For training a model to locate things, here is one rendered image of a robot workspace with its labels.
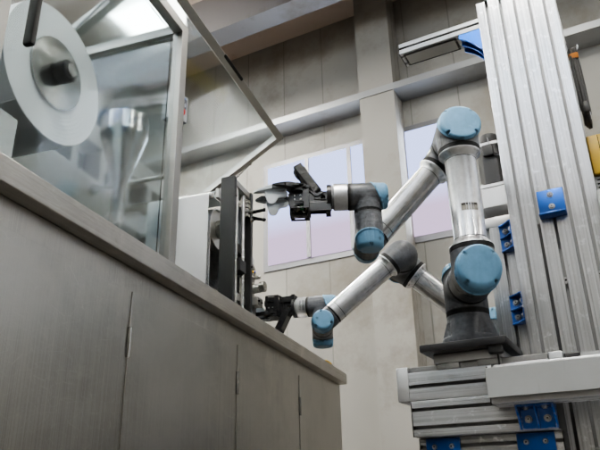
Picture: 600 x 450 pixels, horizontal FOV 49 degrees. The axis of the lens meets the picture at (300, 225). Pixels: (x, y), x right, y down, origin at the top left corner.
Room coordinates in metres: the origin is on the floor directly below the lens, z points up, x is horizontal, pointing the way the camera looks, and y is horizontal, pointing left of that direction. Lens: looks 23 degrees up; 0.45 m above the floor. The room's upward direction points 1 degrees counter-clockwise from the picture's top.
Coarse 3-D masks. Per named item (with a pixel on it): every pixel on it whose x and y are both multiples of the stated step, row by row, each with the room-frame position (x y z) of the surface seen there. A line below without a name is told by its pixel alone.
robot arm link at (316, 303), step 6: (306, 300) 2.32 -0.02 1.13; (312, 300) 2.31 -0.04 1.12; (318, 300) 2.31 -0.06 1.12; (324, 300) 2.30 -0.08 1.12; (330, 300) 2.29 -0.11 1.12; (306, 306) 2.32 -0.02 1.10; (312, 306) 2.31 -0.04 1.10; (318, 306) 2.31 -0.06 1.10; (324, 306) 2.30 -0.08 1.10; (306, 312) 2.33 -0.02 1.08; (312, 312) 2.33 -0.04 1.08
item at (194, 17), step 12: (180, 0) 1.64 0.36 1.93; (192, 12) 1.70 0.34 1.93; (204, 36) 1.81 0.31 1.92; (216, 48) 1.89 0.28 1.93; (228, 60) 1.96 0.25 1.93; (240, 84) 2.10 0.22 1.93; (252, 96) 2.19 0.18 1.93; (264, 120) 2.36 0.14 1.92; (276, 132) 2.47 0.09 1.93; (252, 156) 2.54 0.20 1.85; (240, 168) 2.57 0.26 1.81
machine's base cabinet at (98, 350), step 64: (0, 256) 0.84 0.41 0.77; (64, 256) 0.97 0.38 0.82; (0, 320) 0.86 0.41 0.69; (64, 320) 0.99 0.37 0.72; (128, 320) 1.16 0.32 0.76; (192, 320) 1.40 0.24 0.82; (0, 384) 0.88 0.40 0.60; (64, 384) 1.01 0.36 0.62; (128, 384) 1.17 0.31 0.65; (192, 384) 1.40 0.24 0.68; (256, 384) 1.75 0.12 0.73; (320, 384) 2.33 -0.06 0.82; (0, 448) 0.90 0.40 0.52; (64, 448) 1.02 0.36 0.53; (128, 448) 1.19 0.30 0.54; (192, 448) 1.42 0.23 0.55; (256, 448) 1.75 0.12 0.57; (320, 448) 2.30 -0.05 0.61
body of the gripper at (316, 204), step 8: (304, 184) 1.60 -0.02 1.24; (288, 192) 1.62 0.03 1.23; (296, 192) 1.61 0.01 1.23; (304, 192) 1.60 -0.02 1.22; (312, 192) 1.61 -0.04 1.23; (320, 192) 1.61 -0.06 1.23; (328, 192) 1.59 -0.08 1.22; (288, 200) 1.61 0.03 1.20; (296, 200) 1.61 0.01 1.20; (304, 200) 1.59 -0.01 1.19; (312, 200) 1.61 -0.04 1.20; (320, 200) 1.62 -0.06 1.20; (328, 200) 1.60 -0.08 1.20; (296, 208) 1.60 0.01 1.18; (304, 208) 1.62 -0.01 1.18; (312, 208) 1.61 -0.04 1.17; (320, 208) 1.61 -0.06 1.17; (328, 208) 1.60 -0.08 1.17; (296, 216) 1.64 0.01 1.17; (304, 216) 1.64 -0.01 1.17; (328, 216) 1.64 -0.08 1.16
